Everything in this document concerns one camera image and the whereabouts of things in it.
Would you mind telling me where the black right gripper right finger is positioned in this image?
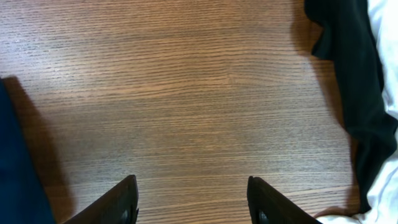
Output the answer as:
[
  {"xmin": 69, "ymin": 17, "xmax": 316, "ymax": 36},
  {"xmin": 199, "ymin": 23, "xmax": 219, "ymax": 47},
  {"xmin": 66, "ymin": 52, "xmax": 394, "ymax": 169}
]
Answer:
[{"xmin": 247, "ymin": 176, "xmax": 321, "ymax": 224}]

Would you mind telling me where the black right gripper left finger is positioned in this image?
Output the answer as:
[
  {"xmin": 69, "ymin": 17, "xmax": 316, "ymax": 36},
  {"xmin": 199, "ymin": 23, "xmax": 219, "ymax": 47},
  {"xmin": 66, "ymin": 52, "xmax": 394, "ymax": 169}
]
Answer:
[{"xmin": 65, "ymin": 175, "xmax": 139, "ymax": 224}]

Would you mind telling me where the dark blue t-shirt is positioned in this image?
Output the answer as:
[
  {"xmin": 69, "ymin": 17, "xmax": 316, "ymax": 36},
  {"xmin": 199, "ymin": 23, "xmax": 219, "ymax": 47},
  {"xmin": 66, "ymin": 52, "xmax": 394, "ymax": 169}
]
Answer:
[{"xmin": 1, "ymin": 82, "xmax": 55, "ymax": 224}]

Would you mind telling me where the white printed t-shirt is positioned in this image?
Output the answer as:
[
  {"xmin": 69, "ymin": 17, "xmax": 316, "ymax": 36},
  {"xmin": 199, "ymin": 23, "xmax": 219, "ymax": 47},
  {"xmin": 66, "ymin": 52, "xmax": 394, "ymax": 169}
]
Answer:
[{"xmin": 320, "ymin": 0, "xmax": 397, "ymax": 223}]

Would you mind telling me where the black garment under white shirt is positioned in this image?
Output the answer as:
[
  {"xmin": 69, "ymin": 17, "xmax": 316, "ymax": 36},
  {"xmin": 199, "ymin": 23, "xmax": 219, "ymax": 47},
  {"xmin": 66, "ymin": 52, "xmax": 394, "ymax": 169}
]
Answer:
[{"xmin": 304, "ymin": 0, "xmax": 397, "ymax": 213}]

